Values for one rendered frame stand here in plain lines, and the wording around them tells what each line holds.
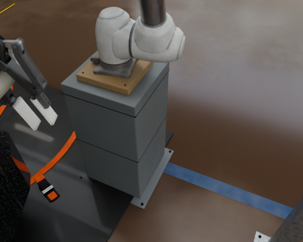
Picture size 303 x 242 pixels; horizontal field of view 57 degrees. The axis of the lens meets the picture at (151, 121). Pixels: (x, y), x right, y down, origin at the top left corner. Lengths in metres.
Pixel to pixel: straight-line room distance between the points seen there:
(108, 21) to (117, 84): 0.27
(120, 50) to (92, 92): 0.24
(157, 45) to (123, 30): 0.16
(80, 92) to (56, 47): 2.00
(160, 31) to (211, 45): 2.15
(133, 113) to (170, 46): 0.32
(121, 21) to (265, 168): 1.42
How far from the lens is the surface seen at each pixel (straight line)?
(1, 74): 0.57
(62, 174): 2.02
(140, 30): 1.15
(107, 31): 1.22
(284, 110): 2.61
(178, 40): 1.17
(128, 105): 1.22
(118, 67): 1.31
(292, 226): 1.43
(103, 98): 1.28
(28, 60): 0.55
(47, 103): 0.58
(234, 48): 3.26
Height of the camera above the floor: 1.62
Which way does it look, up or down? 46 degrees down
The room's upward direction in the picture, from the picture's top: straight up
